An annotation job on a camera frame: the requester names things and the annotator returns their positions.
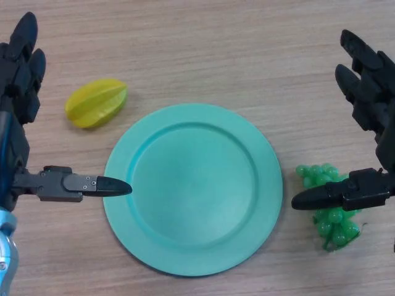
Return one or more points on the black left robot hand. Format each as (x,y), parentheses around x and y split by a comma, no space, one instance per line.
(18,92)

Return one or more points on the green round plate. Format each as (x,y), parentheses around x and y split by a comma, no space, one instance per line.
(194,191)

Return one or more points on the yellow starfruit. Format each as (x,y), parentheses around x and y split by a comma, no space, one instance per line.
(95,103)

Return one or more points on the green grape bunch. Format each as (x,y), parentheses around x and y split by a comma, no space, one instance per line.
(334,225)

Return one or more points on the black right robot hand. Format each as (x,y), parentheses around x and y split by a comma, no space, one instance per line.
(370,92)

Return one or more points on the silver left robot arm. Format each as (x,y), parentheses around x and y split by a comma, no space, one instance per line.
(6,246)

